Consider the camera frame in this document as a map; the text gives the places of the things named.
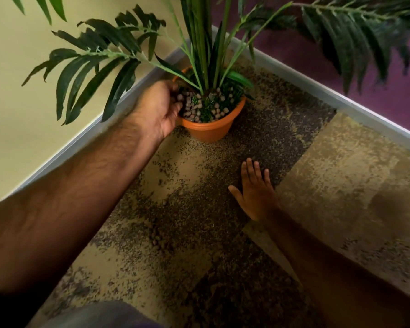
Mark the person's left hand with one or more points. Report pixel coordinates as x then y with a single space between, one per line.
157 109

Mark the person's right hand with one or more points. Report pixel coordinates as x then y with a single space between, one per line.
258 196

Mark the cluster of pale pebbles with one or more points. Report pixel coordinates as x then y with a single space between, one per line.
200 109

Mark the green artificial palm plant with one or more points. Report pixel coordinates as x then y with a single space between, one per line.
212 131

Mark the brown pebbles pile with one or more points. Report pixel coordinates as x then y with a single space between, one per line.
157 237

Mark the person's right forearm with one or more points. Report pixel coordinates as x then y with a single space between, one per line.
335 280

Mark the person's left forearm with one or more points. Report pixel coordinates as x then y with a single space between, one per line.
65 208

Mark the person's left jeans leg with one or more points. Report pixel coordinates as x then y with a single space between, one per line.
99 315

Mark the white baseboard under yellow wall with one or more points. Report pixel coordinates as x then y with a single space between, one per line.
89 126

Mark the white baseboard under purple wall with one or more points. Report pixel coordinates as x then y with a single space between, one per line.
328 95

